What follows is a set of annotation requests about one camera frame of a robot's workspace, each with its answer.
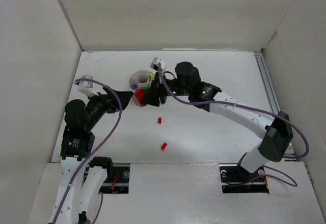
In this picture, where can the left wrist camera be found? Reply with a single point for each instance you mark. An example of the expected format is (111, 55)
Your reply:
(86, 87)

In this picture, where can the green square lego brick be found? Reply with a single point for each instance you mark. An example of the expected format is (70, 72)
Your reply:
(145, 89)

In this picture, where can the purple square lego brick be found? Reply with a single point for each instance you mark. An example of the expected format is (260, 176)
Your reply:
(133, 87)

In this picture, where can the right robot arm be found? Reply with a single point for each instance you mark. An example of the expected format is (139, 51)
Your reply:
(274, 131)

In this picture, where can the aluminium rail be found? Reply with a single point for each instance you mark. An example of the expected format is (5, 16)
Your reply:
(272, 99)

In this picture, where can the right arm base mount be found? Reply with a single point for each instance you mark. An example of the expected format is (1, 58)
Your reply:
(235, 180)

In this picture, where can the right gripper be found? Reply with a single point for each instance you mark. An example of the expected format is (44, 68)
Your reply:
(162, 91)

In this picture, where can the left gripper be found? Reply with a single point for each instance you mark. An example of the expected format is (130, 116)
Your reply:
(110, 101)

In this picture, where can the white divided round container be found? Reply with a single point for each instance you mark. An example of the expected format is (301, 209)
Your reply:
(140, 78)

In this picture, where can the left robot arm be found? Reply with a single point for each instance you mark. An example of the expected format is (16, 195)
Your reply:
(81, 174)

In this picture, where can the yellow-green lego brick large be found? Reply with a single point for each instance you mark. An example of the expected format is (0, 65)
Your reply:
(151, 77)

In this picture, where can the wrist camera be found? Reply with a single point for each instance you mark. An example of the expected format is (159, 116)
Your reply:
(86, 87)
(158, 64)

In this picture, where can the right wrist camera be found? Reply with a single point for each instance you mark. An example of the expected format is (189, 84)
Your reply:
(158, 64)

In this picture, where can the purple red lego assembly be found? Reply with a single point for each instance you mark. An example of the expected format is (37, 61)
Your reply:
(138, 96)

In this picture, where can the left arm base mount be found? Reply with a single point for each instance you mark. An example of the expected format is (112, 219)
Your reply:
(117, 181)

